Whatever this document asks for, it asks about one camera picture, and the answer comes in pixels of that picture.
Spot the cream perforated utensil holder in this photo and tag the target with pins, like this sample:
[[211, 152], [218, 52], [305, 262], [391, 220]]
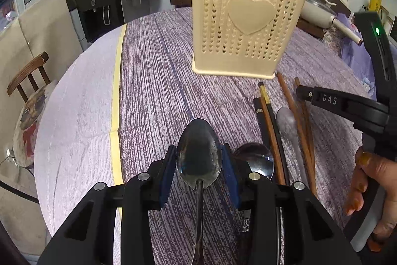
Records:
[[248, 44]]

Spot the brown wooden chopstick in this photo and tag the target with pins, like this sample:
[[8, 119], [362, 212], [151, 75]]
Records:
[[310, 134], [269, 134], [288, 97]]

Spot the purple floral cloth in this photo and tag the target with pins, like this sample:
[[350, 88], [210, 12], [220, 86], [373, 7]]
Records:
[[356, 63]]

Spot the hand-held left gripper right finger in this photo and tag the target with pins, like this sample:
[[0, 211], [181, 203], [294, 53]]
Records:
[[231, 178]]

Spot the dark metal spoon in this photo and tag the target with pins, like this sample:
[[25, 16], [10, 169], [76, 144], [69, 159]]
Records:
[[259, 159]]

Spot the grey plastic spoon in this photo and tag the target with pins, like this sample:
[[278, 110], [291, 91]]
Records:
[[287, 125]]

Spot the dog print seat cushion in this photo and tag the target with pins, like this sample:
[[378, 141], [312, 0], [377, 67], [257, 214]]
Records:
[[31, 125]]

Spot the white table cover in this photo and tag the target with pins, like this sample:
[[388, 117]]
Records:
[[80, 116]]

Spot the black chopstick with gold band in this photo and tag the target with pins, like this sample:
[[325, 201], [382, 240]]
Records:
[[269, 112]]

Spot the brown patterned cloth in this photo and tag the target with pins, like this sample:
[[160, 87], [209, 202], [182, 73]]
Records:
[[332, 36]]

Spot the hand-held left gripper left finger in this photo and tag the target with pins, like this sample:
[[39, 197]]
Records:
[[167, 175]]

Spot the shiny metal spoon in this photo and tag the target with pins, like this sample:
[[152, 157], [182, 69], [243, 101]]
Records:
[[198, 153]]

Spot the wooden chair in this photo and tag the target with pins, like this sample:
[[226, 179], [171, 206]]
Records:
[[29, 69]]

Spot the person's right hand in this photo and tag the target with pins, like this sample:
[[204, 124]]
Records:
[[390, 196]]

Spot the purple striped tablecloth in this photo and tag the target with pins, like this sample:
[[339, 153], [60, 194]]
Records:
[[161, 81]]

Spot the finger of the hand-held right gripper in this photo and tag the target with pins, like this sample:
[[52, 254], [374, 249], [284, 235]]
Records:
[[325, 99]]

